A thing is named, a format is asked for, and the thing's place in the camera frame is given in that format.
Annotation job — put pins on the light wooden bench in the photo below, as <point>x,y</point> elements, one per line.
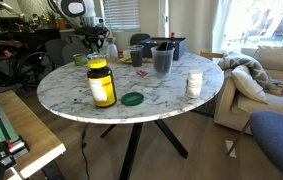
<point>31,133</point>

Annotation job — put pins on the grey-blue upholstered chair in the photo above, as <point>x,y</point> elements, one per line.
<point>76,51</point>
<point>279,140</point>

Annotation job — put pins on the patterned throw pillow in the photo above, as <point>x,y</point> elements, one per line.
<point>247,66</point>

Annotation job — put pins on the white window blinds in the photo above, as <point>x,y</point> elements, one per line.
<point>121,15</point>

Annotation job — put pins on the bicycle wheel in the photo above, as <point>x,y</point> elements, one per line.
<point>34,68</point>

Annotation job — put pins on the dark filled plastic cup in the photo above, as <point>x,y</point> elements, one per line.
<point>136,56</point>

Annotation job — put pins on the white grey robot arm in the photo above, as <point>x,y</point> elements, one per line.
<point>77,10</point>

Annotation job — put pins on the white sofa cushion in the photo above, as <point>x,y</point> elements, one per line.
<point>249,85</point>

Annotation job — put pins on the red black tool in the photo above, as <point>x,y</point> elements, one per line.
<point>4,156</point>

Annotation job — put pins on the clear plastic cup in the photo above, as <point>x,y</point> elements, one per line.
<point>162,65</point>

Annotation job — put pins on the black table base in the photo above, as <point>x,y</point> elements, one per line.
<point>137,143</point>

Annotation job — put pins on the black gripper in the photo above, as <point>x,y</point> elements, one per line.
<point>92,33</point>

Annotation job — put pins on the white pill bottle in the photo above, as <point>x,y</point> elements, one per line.
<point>194,85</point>

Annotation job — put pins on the small bowl with contents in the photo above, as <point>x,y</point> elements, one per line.
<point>80,60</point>

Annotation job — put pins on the dark grey upholstered chair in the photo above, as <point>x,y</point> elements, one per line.
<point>139,38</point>

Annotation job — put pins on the black plastic object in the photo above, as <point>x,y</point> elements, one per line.
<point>163,56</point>

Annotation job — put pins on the small red packet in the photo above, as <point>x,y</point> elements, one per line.
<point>141,73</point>

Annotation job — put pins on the amber vitamin bottle yellow lid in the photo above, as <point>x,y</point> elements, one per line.
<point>101,85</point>

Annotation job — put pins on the navy blue open box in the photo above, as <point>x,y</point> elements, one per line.
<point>179,48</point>

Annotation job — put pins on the beige curtain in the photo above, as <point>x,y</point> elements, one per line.
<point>220,23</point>

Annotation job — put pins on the white plastic bottle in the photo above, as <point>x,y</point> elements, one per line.
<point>112,51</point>

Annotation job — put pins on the dark bottle red cap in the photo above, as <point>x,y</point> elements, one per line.
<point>172,37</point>

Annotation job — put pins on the green round lid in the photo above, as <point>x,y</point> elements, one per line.
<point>132,99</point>

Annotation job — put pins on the cream sofa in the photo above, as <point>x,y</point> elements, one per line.
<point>281,100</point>

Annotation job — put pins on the wooden chair back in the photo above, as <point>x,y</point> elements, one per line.
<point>211,55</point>

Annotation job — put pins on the white paper scrap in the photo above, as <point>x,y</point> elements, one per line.
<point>231,149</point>

